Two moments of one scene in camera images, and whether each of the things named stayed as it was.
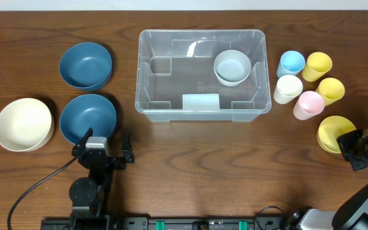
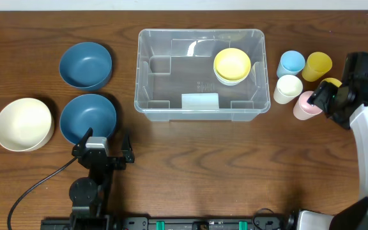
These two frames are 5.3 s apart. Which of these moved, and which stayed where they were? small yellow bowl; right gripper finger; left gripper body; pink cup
Moved: right gripper finger; small yellow bowl
Stayed: pink cup; left gripper body
